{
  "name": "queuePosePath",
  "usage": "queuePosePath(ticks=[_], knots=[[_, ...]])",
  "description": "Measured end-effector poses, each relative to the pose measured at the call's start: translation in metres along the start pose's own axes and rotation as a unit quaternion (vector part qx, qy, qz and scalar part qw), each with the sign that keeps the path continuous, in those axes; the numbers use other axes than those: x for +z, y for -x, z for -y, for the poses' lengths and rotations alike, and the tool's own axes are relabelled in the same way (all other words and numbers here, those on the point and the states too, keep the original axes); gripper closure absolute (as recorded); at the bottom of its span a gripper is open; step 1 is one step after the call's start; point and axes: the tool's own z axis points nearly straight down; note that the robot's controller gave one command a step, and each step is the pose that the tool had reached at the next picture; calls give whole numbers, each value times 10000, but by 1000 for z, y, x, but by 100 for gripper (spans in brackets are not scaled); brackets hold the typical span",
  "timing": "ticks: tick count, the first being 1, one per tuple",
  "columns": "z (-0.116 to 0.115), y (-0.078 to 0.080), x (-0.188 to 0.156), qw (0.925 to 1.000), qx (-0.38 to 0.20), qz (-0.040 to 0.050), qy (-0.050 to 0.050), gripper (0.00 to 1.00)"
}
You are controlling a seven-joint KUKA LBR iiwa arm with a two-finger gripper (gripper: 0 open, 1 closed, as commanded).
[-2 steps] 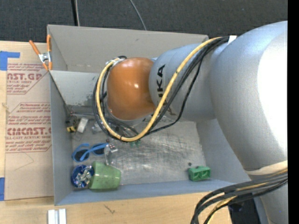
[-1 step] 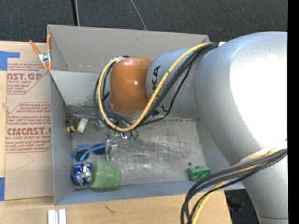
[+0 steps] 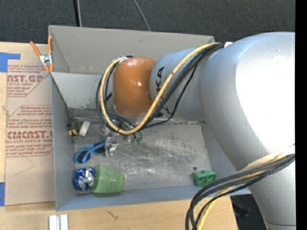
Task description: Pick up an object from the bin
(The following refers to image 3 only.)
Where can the green plastic cup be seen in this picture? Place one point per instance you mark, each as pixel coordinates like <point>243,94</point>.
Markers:
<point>109,181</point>

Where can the blue sunglasses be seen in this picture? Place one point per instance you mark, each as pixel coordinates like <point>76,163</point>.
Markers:
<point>84,153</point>

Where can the blue and silver ball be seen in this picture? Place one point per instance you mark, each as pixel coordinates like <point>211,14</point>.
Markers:
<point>82,179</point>

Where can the white tape roll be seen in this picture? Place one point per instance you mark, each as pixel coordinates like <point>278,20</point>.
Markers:
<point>84,128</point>

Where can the brown cardboard board red print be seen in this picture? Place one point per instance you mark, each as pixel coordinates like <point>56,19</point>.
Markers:
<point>28,166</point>

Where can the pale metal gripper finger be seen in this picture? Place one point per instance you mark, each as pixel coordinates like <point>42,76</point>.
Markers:
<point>110,146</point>
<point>105,131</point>

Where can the grey metal bin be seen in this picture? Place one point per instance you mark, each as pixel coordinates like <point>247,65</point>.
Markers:
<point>158,150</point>

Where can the yellow and black small tool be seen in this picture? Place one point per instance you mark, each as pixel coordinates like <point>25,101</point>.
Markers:
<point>72,129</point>

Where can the green toy brick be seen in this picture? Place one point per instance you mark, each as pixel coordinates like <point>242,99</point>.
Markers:
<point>204,178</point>

